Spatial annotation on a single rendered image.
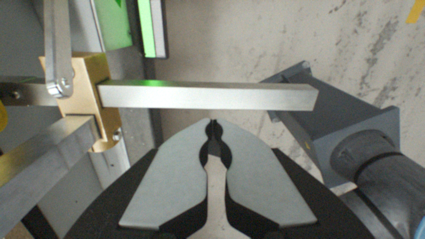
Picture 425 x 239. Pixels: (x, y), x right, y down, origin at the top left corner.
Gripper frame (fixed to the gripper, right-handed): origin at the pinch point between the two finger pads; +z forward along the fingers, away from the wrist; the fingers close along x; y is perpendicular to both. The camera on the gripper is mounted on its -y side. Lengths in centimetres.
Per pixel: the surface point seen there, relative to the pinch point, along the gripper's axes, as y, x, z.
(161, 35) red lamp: -4.5, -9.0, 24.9
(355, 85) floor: 26, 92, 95
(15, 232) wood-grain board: 23.9, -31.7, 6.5
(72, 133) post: 4.6, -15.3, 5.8
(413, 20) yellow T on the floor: -10, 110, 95
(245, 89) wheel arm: 1.3, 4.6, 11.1
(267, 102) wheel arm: 3.1, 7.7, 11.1
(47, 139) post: 4.4, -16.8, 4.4
